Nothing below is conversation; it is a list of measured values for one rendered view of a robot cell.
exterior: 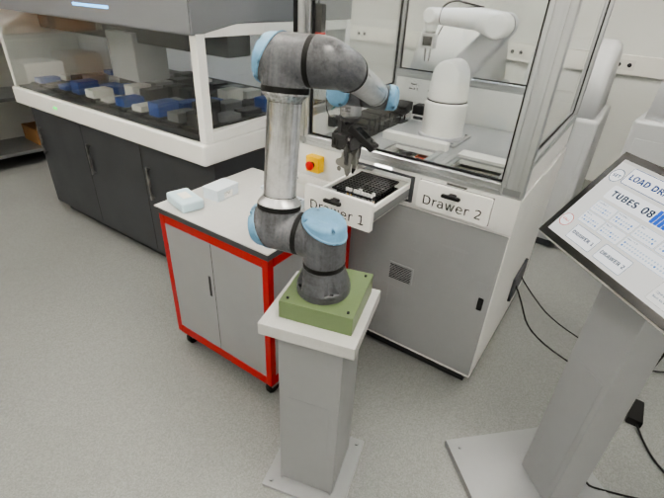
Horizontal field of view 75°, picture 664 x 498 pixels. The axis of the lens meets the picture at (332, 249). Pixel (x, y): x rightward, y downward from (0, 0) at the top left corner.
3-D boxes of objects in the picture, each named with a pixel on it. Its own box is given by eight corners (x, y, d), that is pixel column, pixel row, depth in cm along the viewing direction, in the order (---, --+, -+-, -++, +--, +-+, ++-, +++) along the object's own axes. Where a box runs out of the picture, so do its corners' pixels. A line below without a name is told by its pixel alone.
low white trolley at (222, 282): (272, 404, 188) (267, 255, 149) (178, 343, 217) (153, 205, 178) (345, 332, 230) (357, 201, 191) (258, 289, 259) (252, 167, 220)
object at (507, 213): (510, 237, 160) (521, 201, 152) (293, 170, 207) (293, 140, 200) (559, 168, 228) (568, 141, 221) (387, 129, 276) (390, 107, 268)
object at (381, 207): (368, 226, 155) (370, 210, 151) (310, 206, 167) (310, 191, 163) (416, 192, 183) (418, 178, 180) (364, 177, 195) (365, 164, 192)
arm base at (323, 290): (335, 311, 115) (337, 282, 109) (287, 294, 120) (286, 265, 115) (359, 281, 126) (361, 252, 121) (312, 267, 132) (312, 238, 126)
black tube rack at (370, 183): (370, 214, 162) (372, 199, 159) (331, 202, 170) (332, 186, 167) (397, 196, 178) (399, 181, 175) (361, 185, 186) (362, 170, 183)
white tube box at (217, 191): (218, 203, 182) (216, 191, 180) (203, 197, 186) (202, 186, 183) (239, 193, 192) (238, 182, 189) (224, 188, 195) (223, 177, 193)
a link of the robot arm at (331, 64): (360, 30, 90) (403, 81, 135) (310, 26, 93) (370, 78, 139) (350, 88, 92) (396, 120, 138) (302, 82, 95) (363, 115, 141)
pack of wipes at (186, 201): (205, 207, 177) (204, 198, 175) (183, 214, 172) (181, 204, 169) (188, 196, 187) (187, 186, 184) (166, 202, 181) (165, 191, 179)
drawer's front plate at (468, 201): (485, 227, 162) (493, 200, 156) (414, 206, 175) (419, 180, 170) (487, 225, 163) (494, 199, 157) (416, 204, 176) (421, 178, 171)
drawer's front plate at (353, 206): (369, 233, 153) (372, 205, 148) (303, 209, 167) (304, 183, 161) (372, 231, 155) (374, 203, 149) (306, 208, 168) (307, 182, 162)
